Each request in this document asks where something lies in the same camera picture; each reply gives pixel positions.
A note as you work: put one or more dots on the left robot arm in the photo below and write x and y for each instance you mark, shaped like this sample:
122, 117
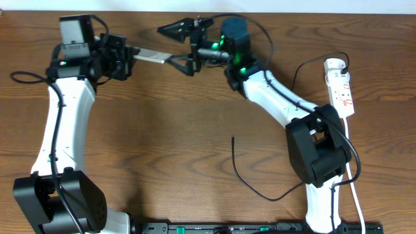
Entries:
58, 196

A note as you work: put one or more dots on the white power strip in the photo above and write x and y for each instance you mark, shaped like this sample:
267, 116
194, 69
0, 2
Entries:
337, 81

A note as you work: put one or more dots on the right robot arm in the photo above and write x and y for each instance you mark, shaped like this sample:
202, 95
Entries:
318, 148

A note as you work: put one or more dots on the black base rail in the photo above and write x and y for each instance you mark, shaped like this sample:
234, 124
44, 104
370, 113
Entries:
164, 228

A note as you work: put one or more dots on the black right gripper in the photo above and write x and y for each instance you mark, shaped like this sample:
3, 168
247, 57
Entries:
191, 65

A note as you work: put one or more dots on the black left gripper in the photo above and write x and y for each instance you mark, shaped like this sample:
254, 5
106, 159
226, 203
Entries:
120, 56

